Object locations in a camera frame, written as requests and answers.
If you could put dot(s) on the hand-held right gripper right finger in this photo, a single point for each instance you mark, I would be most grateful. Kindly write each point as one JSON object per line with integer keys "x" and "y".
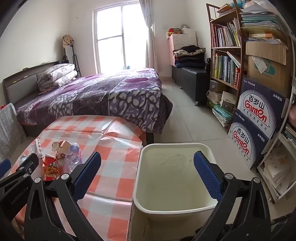
{"x": 208, "y": 178}

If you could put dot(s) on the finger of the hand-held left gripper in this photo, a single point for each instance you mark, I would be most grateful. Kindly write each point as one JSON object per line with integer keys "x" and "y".
{"x": 25, "y": 166}
{"x": 4, "y": 167}

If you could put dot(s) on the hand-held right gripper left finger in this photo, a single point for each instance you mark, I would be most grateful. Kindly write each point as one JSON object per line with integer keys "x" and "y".
{"x": 86, "y": 176}

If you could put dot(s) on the clear plastic water bottle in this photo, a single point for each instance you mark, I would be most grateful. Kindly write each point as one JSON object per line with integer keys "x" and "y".
{"x": 71, "y": 158}

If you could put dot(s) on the red instant noodle cup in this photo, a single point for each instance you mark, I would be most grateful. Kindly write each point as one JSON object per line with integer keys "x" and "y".
{"x": 50, "y": 170}

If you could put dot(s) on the white plastic bin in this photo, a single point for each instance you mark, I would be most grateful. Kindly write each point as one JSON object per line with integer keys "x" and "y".
{"x": 166, "y": 176}

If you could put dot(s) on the white plastic tray piece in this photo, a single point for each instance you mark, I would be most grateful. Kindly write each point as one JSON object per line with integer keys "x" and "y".
{"x": 38, "y": 146}

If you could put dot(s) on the orange checked tablecloth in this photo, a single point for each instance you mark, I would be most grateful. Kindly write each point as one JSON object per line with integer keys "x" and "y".
{"x": 111, "y": 162}

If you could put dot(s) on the grey checked cloth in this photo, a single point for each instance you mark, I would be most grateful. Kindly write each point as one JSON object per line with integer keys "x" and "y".
{"x": 10, "y": 132}

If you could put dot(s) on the cream crumpled paper cup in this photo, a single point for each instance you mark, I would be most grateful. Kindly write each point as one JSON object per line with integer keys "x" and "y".
{"x": 60, "y": 148}

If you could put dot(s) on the blue water bottle carton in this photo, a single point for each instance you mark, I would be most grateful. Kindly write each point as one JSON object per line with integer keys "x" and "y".
{"x": 247, "y": 141}
{"x": 259, "y": 109}

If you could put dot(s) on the stack of green booklets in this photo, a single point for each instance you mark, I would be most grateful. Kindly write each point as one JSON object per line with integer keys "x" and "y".
{"x": 222, "y": 115}

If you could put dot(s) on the stack of white papers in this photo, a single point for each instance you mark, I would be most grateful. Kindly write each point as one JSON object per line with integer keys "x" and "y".
{"x": 277, "y": 171}

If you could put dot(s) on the white cardboard box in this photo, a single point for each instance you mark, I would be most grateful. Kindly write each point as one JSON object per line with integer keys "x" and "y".
{"x": 227, "y": 100}

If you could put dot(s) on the small grey box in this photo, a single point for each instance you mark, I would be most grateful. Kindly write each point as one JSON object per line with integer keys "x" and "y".
{"x": 216, "y": 86}

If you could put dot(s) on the folded white printed quilt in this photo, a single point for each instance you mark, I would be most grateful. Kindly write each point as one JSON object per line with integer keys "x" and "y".
{"x": 57, "y": 75}

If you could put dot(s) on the black leather bench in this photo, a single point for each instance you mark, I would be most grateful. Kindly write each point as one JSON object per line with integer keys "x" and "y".
{"x": 188, "y": 78}

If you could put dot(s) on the row of colourful books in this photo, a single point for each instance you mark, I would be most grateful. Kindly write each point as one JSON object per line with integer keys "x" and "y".
{"x": 225, "y": 69}

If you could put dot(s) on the black bag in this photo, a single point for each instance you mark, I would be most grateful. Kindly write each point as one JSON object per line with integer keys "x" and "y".
{"x": 208, "y": 67}

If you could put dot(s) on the black metal coat rack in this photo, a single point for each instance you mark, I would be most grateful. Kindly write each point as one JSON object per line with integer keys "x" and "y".
{"x": 75, "y": 60}

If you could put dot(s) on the stack of folded clothes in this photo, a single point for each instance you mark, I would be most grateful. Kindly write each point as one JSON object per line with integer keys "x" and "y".
{"x": 188, "y": 58}

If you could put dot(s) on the brown cardboard box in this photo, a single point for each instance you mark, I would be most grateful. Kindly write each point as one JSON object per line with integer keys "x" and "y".
{"x": 270, "y": 67}

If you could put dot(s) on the wooden bookshelf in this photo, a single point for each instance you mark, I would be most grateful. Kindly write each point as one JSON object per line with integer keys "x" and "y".
{"x": 223, "y": 48}

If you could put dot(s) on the plaid scarf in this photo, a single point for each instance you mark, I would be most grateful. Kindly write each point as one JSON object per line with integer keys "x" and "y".
{"x": 67, "y": 41}

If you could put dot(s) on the large window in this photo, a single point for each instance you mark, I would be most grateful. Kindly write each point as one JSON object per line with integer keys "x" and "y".
{"x": 111, "y": 37}

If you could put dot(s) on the row of thin books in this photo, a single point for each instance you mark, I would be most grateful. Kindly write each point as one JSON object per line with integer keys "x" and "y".
{"x": 225, "y": 36}

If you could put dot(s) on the white pillow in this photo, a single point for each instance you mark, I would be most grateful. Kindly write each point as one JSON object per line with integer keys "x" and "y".
{"x": 189, "y": 31}

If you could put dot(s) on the colourful cushion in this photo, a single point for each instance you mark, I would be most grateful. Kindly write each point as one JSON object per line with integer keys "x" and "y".
{"x": 174, "y": 30}

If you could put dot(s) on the light curtain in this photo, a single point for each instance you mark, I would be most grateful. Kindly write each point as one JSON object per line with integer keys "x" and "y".
{"x": 150, "y": 34}

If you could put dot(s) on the pile of papers and folders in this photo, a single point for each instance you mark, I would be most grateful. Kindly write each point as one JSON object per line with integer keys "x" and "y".
{"x": 261, "y": 25}

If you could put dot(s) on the dark bed frame with headboard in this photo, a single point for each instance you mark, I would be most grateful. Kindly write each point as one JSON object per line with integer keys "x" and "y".
{"x": 20, "y": 81}

